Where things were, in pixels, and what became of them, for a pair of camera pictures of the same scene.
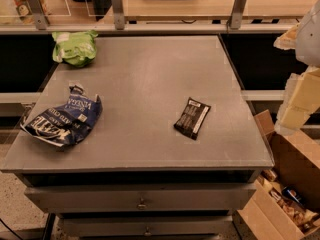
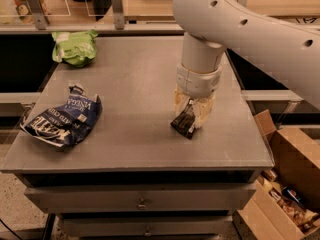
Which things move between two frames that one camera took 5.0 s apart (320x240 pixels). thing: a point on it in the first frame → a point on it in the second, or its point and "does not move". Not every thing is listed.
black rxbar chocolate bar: x=190 y=120 does not move
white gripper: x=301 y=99 → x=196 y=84
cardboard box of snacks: x=285 y=199 does not move
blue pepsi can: x=291 y=193 does not move
